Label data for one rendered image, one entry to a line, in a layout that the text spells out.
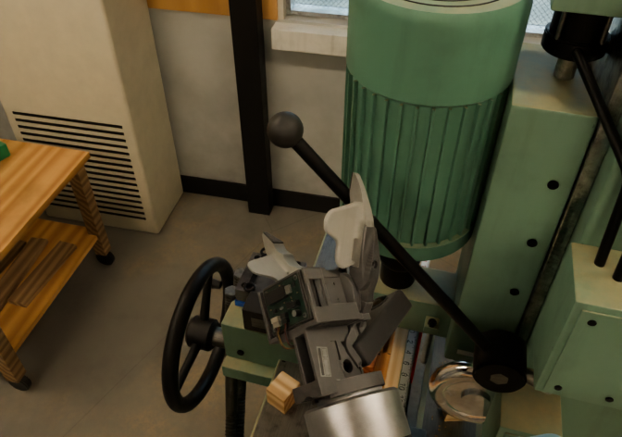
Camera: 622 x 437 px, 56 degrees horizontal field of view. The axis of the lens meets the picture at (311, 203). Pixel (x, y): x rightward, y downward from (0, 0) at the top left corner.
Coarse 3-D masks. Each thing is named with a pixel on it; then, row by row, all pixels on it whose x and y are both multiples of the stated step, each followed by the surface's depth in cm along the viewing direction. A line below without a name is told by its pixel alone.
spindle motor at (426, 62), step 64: (384, 0) 52; (448, 0) 52; (512, 0) 52; (384, 64) 54; (448, 64) 52; (512, 64) 56; (384, 128) 59; (448, 128) 57; (384, 192) 64; (448, 192) 63
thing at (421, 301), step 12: (432, 276) 85; (444, 276) 85; (456, 276) 85; (384, 288) 83; (408, 288) 83; (420, 288) 83; (444, 288) 83; (420, 300) 82; (432, 300) 82; (408, 312) 84; (420, 312) 83; (432, 312) 82; (444, 312) 81; (408, 324) 85; (420, 324) 85; (444, 324) 83; (444, 336) 85
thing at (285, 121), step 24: (288, 120) 53; (288, 144) 54; (312, 168) 56; (336, 192) 57; (384, 240) 60; (408, 264) 61; (432, 288) 63; (456, 312) 64; (480, 336) 66; (504, 336) 67; (480, 360) 66; (504, 360) 65; (480, 384) 68; (504, 384) 67
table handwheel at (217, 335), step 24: (216, 264) 106; (192, 288) 98; (168, 336) 95; (192, 336) 106; (216, 336) 106; (168, 360) 95; (192, 360) 104; (216, 360) 118; (168, 384) 96; (192, 408) 107
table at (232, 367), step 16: (320, 256) 111; (224, 368) 97; (240, 368) 96; (256, 368) 96; (272, 368) 96; (288, 368) 93; (272, 416) 87; (288, 416) 87; (304, 416) 87; (256, 432) 85; (272, 432) 85; (288, 432) 85; (304, 432) 85
